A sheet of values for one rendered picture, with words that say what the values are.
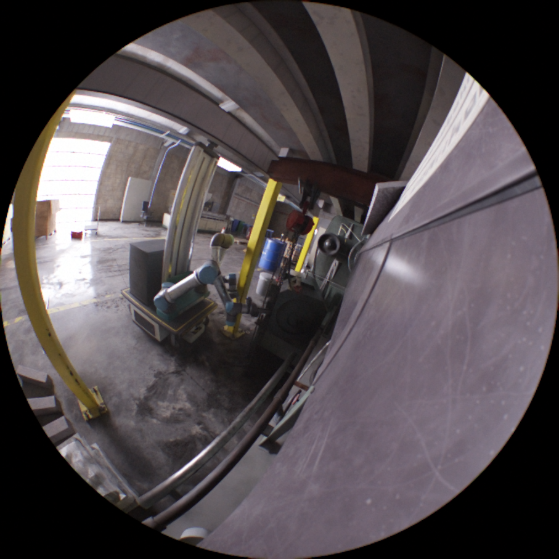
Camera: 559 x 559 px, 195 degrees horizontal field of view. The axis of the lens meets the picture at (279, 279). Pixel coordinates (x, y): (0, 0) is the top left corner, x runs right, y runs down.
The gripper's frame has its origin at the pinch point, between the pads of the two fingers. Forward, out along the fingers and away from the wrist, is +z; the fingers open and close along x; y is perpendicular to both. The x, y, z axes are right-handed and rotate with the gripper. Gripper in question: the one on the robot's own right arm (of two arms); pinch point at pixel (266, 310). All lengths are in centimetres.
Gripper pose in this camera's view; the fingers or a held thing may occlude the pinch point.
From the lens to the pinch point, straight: 127.6
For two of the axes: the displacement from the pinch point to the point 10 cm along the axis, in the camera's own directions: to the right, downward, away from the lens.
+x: 3.5, 3.9, -8.5
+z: 8.8, 1.7, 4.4
